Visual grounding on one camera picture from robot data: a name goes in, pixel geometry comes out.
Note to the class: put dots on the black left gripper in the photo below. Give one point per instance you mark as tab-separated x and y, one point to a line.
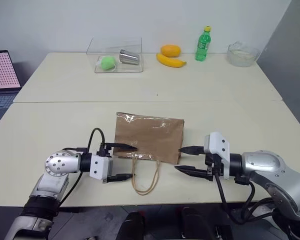
105	151

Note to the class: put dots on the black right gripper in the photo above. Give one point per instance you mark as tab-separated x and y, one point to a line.
211	160

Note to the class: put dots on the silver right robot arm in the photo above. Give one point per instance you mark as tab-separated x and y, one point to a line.
262	160

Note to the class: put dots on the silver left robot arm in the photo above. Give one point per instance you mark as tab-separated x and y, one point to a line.
57	165

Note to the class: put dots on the dark rounded shape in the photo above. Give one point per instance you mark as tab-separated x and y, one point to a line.
134	226
195	225

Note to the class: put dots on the yellow banana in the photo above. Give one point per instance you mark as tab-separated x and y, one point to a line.
170	62

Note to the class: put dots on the green fuzzy ball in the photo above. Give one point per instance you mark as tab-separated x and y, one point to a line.
106	62

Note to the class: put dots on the silver metal cup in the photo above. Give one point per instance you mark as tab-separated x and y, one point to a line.
128	57

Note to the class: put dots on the orange mango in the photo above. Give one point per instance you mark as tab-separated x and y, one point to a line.
170	50

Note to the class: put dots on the clear plastic bowl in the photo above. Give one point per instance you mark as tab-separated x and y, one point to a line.
242	58

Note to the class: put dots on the green soda bottle yellow cap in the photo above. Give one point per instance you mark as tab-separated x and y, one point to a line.
203	45

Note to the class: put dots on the clear plastic box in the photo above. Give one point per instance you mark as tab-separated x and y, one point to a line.
110	43

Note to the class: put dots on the laptop with pink screen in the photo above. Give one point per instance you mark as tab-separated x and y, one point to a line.
2	72

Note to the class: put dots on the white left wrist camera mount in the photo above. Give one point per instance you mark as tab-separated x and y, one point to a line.
98	166

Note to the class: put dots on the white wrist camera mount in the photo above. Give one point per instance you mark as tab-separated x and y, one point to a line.
98	166
216	143

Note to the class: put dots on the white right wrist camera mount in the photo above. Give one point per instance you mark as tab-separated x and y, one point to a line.
216	143

